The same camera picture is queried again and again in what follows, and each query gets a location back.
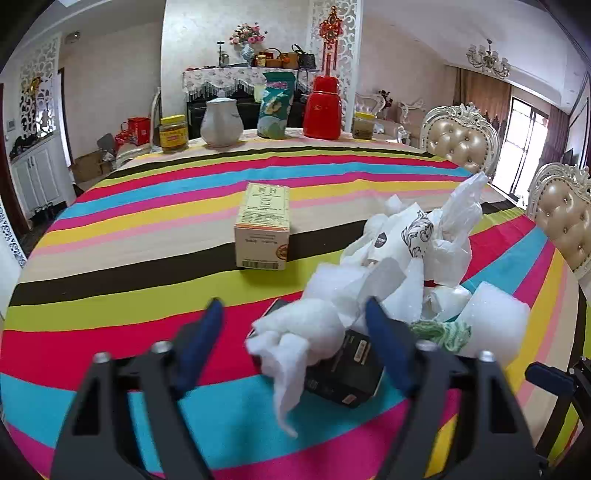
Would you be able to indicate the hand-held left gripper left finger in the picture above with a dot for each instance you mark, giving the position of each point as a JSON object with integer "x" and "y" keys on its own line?
{"x": 202, "y": 339}

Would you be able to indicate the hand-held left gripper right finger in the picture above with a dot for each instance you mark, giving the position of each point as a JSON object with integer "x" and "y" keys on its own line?
{"x": 388, "y": 346}

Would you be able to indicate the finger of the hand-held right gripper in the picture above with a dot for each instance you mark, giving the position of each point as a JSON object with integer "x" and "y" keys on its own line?
{"x": 549, "y": 376}

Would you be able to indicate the white foam wrap sheet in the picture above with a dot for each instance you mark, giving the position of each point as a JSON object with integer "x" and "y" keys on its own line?
{"x": 295, "y": 323}

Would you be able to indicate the paper bag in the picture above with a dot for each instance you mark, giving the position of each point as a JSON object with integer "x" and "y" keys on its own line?
{"x": 397, "y": 240}

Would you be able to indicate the white plastic bag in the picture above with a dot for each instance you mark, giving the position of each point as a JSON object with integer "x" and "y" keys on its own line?
{"x": 457, "y": 217}

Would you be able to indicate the black cardboard box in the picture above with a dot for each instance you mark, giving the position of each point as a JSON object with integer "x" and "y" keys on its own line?
{"x": 341, "y": 378}

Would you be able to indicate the green knitted cloth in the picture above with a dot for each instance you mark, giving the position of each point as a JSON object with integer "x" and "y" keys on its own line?
{"x": 448, "y": 334}

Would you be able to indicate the white paper scrap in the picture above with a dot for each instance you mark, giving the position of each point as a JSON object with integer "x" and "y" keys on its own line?
{"x": 445, "y": 300}

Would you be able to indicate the white foam block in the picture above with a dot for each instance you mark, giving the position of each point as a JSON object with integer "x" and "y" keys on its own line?
{"x": 498, "y": 318}

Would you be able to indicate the colourful striped tablecloth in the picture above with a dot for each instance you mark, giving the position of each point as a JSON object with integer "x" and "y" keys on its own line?
{"x": 138, "y": 258}

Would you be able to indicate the beige cardboard medicine box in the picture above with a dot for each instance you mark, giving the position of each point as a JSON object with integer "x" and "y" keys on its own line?
{"x": 261, "y": 217}

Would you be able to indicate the cream tufted dining chair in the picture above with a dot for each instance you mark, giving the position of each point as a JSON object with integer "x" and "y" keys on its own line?
{"x": 565, "y": 221}
{"x": 459, "y": 138}

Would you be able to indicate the yellow-lid glass jar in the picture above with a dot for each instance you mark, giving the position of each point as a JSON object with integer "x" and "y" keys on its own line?
{"x": 173, "y": 138}

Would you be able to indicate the brown cardboard box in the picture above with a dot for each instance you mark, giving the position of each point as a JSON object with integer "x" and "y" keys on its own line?
{"x": 90, "y": 168}

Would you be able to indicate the white ceramic teapot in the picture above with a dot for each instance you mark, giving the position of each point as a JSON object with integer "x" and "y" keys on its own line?
{"x": 221, "y": 124}

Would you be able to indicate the red gift boxes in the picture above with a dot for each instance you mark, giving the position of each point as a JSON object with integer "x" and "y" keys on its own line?
{"x": 138, "y": 131}

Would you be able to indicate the glass jar of pickles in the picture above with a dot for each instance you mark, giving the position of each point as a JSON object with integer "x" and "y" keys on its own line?
{"x": 364, "y": 127}

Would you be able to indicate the white low cabinet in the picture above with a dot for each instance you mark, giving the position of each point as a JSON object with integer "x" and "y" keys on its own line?
{"x": 37, "y": 180}

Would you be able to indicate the window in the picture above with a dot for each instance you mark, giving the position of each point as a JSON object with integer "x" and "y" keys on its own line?
{"x": 521, "y": 143}

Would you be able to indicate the black piano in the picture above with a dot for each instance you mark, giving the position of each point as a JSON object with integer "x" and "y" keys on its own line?
{"x": 249, "y": 108}

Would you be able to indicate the green snack bag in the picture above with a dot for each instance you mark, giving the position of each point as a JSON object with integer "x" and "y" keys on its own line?
{"x": 275, "y": 110}

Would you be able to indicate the white carved sofa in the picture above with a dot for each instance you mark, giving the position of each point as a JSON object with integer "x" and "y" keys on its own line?
{"x": 369, "y": 104}

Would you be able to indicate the red thermos jug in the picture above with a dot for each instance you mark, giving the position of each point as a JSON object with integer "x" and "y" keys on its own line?
{"x": 323, "y": 110}

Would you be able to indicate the white lace cover cloth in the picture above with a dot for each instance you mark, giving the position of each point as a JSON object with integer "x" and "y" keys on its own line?
{"x": 217, "y": 78}

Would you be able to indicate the brown patterned curtain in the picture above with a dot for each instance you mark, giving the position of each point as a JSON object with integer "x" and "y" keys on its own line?
{"x": 482, "y": 101}

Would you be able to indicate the black bag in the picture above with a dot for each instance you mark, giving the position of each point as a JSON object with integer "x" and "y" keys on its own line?
{"x": 21, "y": 145}

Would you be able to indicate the brown wicker basket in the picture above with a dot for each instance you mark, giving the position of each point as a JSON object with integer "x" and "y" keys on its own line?
{"x": 276, "y": 60}

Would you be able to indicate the white lattice screen panel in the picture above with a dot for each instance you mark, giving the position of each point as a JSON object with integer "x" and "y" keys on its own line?
{"x": 351, "y": 55}

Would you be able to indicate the black handbag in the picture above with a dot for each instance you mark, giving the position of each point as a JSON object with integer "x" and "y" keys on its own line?
{"x": 304, "y": 59}

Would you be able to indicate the flower bouquet in vase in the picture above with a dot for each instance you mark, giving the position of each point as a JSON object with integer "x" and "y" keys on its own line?
{"x": 248, "y": 39}

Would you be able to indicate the crystal chandelier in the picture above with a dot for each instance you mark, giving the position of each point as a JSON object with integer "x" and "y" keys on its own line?
{"x": 487, "y": 57}

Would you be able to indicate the white lattice wall panel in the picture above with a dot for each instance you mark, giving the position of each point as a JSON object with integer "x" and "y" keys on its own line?
{"x": 41, "y": 110}

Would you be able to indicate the red knot wall ornament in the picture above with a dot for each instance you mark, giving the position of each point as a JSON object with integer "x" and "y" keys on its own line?
{"x": 331, "y": 27}

